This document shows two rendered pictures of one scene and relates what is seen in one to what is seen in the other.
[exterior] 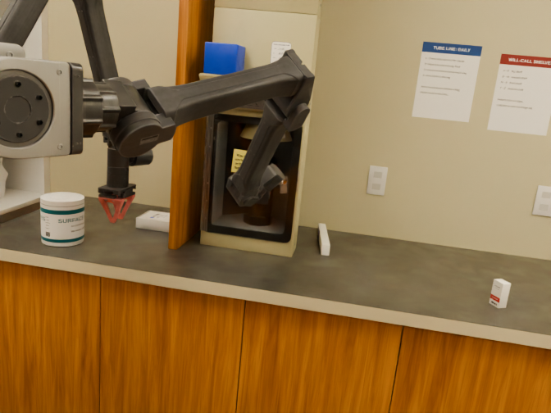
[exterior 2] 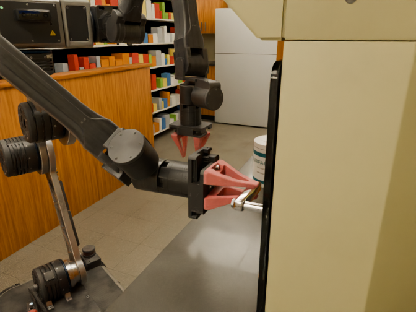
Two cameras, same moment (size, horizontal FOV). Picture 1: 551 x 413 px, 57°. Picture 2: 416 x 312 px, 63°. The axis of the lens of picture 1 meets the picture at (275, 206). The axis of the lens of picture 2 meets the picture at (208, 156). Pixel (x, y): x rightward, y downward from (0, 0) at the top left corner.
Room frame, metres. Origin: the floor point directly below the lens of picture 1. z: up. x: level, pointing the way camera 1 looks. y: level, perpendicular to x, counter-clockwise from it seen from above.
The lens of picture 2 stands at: (1.64, -0.42, 1.42)
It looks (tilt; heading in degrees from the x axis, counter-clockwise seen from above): 20 degrees down; 105
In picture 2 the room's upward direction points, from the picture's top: straight up
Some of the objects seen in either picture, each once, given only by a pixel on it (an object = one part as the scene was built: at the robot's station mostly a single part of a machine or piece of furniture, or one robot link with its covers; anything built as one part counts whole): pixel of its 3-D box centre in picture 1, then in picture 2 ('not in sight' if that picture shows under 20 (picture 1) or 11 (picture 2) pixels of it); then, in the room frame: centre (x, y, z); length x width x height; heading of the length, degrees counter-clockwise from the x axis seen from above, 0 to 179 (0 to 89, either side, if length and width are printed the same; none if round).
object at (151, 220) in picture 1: (162, 221); not in sight; (1.83, 0.41, 0.96); 0.16 x 0.12 x 0.04; 82
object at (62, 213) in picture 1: (62, 218); (272, 161); (1.58, 0.68, 1.02); 0.13 x 0.13 x 0.15
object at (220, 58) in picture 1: (225, 59); not in sight; (1.61, 0.19, 1.56); 0.10 x 0.10 x 0.09; 81
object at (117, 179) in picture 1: (117, 179); (190, 116); (1.37, 0.44, 1.21); 0.10 x 0.07 x 0.07; 171
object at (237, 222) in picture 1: (250, 179); (289, 186); (1.64, 0.09, 1.19); 0.30 x 0.01 x 0.40; 81
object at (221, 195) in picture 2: not in sight; (228, 183); (1.55, 0.05, 1.20); 0.09 x 0.07 x 0.07; 173
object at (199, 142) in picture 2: (118, 203); (194, 142); (1.37, 0.44, 1.14); 0.07 x 0.07 x 0.09; 81
